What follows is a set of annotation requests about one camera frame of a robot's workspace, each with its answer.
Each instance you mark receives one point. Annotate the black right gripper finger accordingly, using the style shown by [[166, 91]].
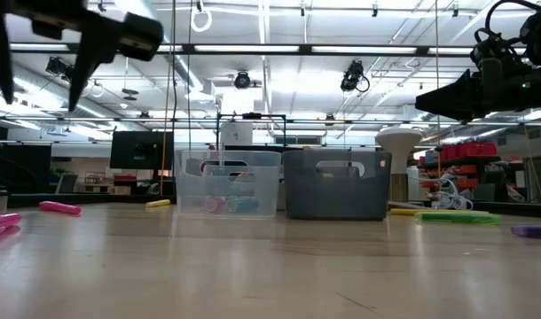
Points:
[[452, 99]]

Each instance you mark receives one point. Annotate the green marker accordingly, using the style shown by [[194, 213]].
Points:
[[457, 217]]

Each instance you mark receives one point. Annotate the yellow marker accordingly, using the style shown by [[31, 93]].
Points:
[[403, 212], [158, 203]]

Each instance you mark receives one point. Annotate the purple marker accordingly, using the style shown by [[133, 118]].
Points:
[[534, 231]]

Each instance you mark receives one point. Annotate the pink marker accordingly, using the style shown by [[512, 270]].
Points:
[[2, 220], [60, 207]]

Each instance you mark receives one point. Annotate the red marker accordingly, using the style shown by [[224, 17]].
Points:
[[215, 205]]

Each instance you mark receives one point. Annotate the blue marker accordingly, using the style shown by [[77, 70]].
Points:
[[243, 204]]

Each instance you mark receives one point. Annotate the shelf with red bins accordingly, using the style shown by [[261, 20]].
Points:
[[470, 150]]

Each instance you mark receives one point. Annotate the black background monitor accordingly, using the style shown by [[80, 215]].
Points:
[[142, 150]]

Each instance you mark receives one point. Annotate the dark grey plastic bin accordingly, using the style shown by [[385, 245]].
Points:
[[337, 195]]

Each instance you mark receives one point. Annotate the clear plastic bin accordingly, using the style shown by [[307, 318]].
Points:
[[228, 186]]

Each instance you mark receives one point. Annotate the black overhead camera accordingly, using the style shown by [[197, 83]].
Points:
[[242, 80], [352, 75]]

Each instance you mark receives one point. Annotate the black stand frame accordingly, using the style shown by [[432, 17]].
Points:
[[253, 116]]

